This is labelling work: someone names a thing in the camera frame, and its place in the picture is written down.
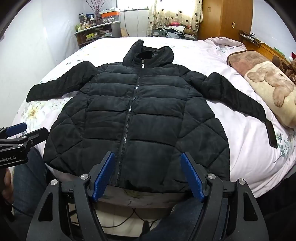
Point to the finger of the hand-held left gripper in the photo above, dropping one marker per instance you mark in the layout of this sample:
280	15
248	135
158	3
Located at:
16	129
37	135

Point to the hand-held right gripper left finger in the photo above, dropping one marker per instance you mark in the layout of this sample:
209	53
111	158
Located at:
104	176

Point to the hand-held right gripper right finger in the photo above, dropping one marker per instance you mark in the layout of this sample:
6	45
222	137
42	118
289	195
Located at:
192	176

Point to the black puffer jacket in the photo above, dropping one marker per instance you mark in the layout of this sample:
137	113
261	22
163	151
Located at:
150	115

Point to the pile of clothes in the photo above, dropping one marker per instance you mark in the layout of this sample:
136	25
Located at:
178	30

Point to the person's left hand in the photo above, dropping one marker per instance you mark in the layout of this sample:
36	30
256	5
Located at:
5	183

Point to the person's left leg in jeans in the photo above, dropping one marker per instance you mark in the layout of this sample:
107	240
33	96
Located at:
30	178

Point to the person's leg in jeans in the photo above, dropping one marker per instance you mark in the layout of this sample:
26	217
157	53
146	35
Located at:
30	178
180	217

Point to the person's right leg in jeans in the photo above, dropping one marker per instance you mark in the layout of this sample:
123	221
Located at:
180	217

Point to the bed with floral sheet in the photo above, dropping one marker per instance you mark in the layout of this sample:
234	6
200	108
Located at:
242	143

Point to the cluttered shelf unit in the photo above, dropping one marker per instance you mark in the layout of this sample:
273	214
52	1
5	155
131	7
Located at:
99	34

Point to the brown plush animal blanket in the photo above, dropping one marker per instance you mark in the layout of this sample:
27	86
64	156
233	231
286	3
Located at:
266	78

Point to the storage box with orange lid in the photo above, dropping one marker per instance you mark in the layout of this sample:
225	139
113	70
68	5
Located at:
111	16

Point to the purple flower branches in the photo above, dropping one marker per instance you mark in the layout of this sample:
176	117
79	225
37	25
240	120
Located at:
96	5

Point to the brown stuffed toy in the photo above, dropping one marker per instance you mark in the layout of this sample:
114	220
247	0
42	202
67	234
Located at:
288	67

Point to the black box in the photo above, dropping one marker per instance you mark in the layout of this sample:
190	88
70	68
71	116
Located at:
159	33

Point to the wooden headboard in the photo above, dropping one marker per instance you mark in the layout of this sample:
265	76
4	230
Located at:
266	48

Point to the window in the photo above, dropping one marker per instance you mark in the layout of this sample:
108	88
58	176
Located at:
131	3

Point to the wooden wardrobe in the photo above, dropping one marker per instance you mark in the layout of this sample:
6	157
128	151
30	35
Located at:
224	16

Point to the heart patterned curtain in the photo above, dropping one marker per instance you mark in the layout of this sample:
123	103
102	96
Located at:
173	11

